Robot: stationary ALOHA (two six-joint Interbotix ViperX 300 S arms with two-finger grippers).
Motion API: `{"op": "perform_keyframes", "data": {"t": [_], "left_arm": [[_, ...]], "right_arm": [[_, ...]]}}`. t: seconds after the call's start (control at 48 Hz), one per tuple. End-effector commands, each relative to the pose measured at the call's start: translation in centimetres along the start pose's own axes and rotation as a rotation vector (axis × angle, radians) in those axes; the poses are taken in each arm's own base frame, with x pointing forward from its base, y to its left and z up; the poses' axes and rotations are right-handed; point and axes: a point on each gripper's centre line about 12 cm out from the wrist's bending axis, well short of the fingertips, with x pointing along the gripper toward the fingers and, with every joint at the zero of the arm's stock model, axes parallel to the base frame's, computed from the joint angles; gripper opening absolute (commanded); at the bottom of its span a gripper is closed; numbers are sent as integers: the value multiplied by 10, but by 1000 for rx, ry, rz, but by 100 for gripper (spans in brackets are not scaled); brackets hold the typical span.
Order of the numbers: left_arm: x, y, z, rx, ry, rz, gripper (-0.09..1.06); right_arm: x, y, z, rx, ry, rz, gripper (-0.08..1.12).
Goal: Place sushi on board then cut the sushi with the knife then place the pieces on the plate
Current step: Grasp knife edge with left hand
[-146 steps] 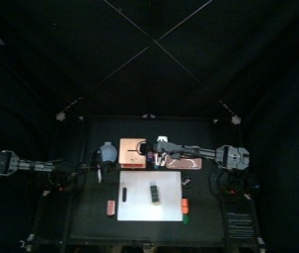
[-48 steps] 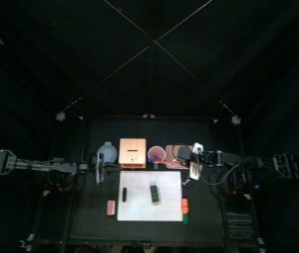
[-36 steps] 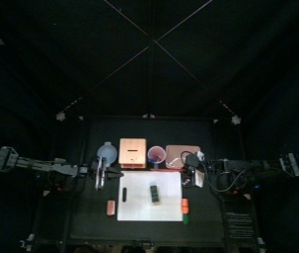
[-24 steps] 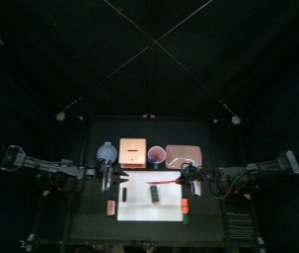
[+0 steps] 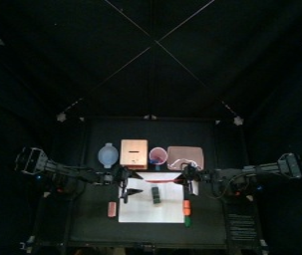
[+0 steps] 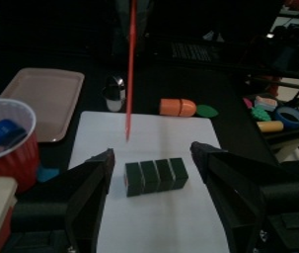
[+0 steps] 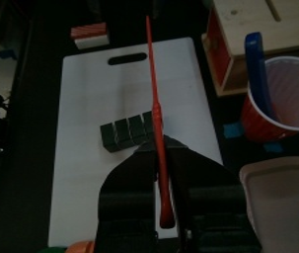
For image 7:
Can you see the red plastic cup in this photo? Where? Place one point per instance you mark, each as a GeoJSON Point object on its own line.
{"type": "Point", "coordinates": [261, 125]}

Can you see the red toy knife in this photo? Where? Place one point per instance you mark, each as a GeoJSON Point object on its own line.
{"type": "Point", "coordinates": [155, 115]}

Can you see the blue tape patch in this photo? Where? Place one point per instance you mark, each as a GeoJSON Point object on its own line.
{"type": "Point", "coordinates": [233, 130]}
{"type": "Point", "coordinates": [273, 147]}

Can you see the green toy leaf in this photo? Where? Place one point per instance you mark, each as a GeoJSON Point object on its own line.
{"type": "Point", "coordinates": [52, 249]}

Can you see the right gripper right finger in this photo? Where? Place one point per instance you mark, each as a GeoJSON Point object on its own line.
{"type": "Point", "coordinates": [209, 204]}

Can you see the red and white toy block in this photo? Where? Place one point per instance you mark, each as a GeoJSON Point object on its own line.
{"type": "Point", "coordinates": [90, 36]}

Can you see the pink plastic tray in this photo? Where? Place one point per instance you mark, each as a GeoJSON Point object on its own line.
{"type": "Point", "coordinates": [284, 204]}

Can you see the red wooden drawer box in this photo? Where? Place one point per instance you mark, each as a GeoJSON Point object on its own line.
{"type": "Point", "coordinates": [253, 29]}

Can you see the blue plastic utensil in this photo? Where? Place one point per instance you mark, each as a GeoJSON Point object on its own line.
{"type": "Point", "coordinates": [257, 75]}

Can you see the white cutting board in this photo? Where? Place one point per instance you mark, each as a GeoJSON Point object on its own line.
{"type": "Point", "coordinates": [99, 92]}

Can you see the orange toy vegetable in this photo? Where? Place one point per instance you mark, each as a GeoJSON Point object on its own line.
{"type": "Point", "coordinates": [82, 247]}

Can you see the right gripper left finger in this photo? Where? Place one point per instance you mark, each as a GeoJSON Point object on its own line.
{"type": "Point", "coordinates": [125, 197]}

